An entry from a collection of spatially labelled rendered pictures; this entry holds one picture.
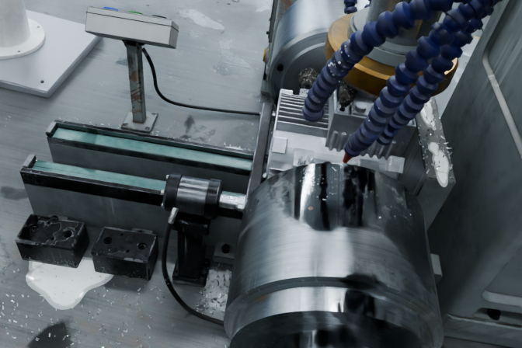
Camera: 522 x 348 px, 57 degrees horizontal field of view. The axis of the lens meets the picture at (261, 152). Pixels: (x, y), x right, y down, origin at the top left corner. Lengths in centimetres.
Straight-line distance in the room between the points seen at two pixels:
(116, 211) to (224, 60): 64
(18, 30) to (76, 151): 49
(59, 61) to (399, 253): 104
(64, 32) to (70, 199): 65
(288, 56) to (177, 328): 51
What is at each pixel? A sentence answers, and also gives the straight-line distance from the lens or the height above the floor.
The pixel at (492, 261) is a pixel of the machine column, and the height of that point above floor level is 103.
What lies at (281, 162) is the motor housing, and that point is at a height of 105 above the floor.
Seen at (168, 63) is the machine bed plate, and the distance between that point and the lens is 136.
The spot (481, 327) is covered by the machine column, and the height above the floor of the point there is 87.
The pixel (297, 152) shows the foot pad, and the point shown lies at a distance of 72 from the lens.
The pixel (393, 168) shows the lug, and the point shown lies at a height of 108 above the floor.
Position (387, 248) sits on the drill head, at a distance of 53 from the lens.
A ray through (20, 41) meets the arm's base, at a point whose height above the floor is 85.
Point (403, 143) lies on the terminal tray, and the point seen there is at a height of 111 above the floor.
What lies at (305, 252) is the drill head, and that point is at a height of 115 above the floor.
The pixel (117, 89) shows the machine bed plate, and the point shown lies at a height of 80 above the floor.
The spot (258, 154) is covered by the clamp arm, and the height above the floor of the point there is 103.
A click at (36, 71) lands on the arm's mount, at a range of 133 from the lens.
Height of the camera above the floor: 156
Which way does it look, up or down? 44 degrees down
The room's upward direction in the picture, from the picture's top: 9 degrees clockwise
